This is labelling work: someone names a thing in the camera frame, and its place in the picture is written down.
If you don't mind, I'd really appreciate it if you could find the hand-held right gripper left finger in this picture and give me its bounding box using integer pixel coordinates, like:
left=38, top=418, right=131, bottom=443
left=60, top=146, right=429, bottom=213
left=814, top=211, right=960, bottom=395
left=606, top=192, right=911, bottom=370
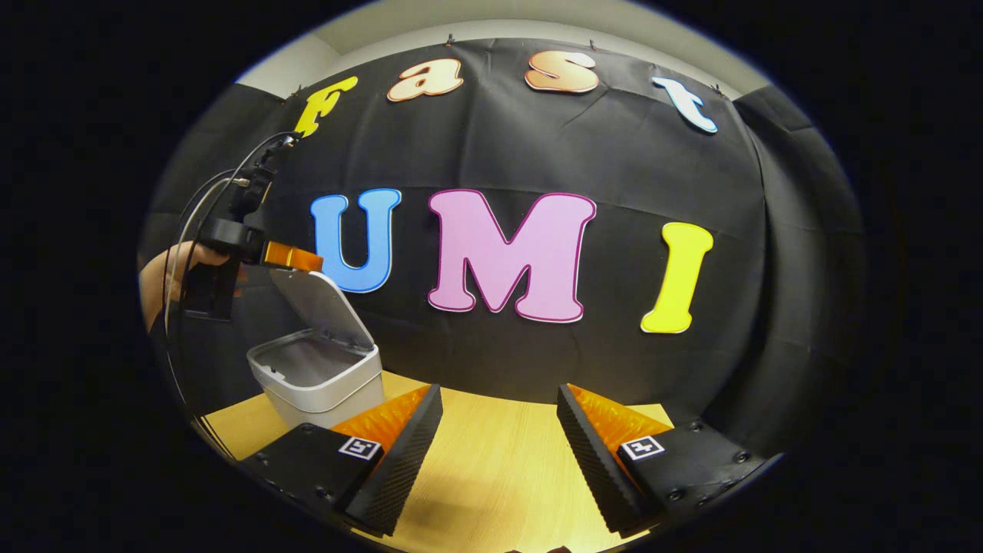
left=238, top=384, right=444, bottom=537

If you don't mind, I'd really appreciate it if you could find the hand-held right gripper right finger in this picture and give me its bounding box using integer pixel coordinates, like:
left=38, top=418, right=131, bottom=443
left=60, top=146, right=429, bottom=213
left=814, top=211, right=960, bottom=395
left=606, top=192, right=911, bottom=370
left=556, top=384, right=769, bottom=537

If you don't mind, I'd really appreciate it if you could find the white desktop garbage bin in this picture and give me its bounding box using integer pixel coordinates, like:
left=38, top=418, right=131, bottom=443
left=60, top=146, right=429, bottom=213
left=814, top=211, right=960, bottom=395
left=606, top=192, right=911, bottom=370
left=246, top=267, right=385, bottom=429

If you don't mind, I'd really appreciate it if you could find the wooden desktop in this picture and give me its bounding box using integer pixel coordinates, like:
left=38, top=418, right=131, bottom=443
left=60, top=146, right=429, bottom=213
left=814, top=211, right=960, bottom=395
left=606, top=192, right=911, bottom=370
left=201, top=371, right=677, bottom=553

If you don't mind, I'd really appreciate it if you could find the black backdrop cloth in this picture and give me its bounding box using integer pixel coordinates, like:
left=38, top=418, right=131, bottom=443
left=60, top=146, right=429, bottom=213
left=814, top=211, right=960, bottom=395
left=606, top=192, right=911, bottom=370
left=138, top=37, right=869, bottom=462

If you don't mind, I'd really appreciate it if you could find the grey cable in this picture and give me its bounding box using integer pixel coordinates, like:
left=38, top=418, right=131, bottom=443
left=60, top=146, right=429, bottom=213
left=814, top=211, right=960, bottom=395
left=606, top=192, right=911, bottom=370
left=160, top=131, right=302, bottom=419

